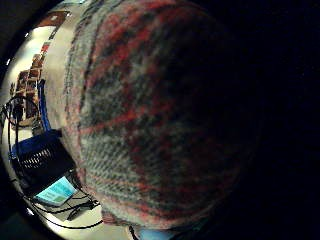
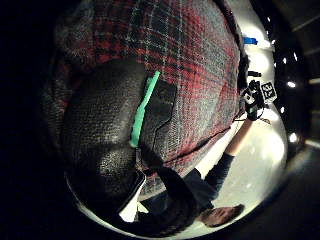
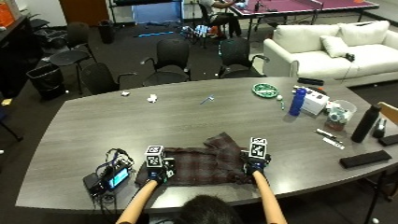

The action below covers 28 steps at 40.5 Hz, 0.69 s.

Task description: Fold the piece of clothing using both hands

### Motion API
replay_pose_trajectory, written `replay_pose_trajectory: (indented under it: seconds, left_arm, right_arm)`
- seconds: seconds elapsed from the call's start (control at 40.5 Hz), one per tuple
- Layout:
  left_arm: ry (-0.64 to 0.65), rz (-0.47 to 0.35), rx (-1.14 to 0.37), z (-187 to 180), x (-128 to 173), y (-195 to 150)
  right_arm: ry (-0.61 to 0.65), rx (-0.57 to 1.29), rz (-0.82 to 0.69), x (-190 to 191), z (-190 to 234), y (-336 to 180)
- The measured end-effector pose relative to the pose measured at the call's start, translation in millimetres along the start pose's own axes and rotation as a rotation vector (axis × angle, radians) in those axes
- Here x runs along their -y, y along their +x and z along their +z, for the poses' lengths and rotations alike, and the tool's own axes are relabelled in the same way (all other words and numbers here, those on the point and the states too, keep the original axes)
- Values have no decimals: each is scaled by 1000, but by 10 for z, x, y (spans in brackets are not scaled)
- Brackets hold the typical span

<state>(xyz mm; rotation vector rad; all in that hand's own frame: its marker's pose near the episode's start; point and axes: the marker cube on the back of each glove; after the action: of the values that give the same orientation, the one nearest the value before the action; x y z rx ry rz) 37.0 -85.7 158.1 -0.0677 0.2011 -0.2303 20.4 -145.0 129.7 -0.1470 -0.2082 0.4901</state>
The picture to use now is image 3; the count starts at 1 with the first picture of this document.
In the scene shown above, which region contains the person's right hand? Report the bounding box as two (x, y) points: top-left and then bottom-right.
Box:
(240, 150), (273, 175)

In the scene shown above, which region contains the person's left hand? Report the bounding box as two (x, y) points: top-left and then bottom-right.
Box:
(145, 157), (177, 186)

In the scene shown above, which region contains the dark plaid cloth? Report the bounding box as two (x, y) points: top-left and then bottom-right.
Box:
(135, 132), (255, 187)

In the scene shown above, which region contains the white marker cube on right glove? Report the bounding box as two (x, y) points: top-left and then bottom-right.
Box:
(248, 136), (269, 160)

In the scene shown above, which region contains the white marker cube on glove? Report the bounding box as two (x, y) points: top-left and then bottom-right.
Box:
(143, 145), (167, 169)
(248, 136), (269, 160)

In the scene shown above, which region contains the white marker cube on left glove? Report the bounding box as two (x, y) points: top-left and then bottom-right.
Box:
(143, 145), (167, 169)

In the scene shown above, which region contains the black marker pen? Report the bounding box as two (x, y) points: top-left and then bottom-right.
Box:
(313, 128), (345, 145)

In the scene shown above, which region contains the white flat strip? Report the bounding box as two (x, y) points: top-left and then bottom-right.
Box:
(323, 136), (346, 150)

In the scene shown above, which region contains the blue water bottle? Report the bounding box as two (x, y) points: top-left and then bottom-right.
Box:
(288, 88), (309, 118)

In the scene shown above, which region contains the blue and white pen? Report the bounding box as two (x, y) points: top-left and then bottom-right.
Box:
(199, 94), (216, 105)

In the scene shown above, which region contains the green round plate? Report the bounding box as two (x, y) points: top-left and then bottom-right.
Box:
(252, 82), (280, 99)

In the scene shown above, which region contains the white box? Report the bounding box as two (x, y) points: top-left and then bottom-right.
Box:
(299, 91), (332, 116)

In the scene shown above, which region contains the clear plastic container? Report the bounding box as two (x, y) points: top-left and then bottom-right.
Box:
(324, 99), (358, 132)

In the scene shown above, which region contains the black remote control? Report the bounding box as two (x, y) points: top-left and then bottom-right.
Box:
(296, 77), (327, 87)

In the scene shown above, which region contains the black small pouch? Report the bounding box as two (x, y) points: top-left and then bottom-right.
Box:
(377, 133), (398, 147)

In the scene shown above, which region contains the black office chair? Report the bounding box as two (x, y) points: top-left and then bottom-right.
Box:
(79, 62), (140, 96)
(140, 37), (193, 88)
(216, 37), (272, 79)
(48, 21), (98, 95)

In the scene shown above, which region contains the wooden chair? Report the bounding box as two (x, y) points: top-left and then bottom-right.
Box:
(376, 101), (398, 127)

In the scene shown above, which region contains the black waste bin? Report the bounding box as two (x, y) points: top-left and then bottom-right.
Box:
(26, 63), (67, 101)

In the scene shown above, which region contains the white sofa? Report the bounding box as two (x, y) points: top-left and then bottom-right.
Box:
(263, 20), (398, 88)

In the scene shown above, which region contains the white cushion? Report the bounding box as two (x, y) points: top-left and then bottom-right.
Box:
(319, 35), (352, 59)

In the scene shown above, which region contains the black tall bin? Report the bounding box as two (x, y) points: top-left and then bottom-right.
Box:
(98, 19), (116, 45)

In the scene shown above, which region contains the black cabinet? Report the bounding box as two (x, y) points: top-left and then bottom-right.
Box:
(0, 14), (46, 100)

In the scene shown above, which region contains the purple table-tennis table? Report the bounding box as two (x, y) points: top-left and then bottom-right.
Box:
(228, 0), (381, 41)

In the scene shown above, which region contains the orange box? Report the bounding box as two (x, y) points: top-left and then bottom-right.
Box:
(0, 1), (16, 28)

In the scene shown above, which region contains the black recording device with screen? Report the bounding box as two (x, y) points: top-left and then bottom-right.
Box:
(83, 147), (137, 198)

